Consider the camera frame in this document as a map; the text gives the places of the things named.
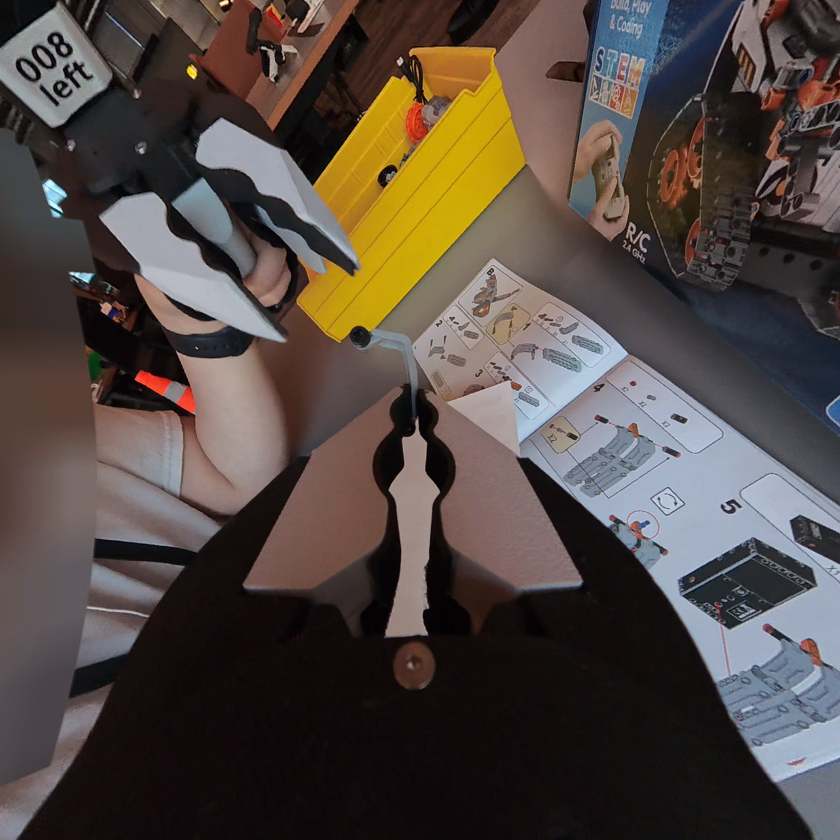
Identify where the person's left forearm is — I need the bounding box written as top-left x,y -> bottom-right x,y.
174,341 -> 311,516

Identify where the person's light shirt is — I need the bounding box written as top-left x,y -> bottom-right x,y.
0,407 -> 227,815

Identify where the open instruction booklet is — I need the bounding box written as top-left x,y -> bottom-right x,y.
413,259 -> 840,782

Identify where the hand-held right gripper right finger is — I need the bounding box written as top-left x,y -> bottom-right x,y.
420,387 -> 585,632

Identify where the person's left hand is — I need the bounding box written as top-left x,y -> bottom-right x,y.
134,239 -> 298,337

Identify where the black strap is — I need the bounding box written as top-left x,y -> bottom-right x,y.
69,538 -> 198,698

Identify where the black wristwatch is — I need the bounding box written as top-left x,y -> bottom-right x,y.
161,325 -> 256,358

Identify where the blue robot kit box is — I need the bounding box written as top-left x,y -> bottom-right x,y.
567,0 -> 840,417

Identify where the grey desk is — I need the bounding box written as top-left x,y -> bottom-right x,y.
289,0 -> 840,840

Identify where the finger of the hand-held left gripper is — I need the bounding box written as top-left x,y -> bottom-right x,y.
196,118 -> 362,277
98,190 -> 291,343

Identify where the light grey bent beam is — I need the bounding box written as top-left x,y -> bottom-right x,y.
349,326 -> 421,434

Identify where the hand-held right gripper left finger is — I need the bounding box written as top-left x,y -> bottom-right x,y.
243,387 -> 413,632

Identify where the yellow plastic bin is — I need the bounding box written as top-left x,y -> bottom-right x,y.
297,47 -> 529,342

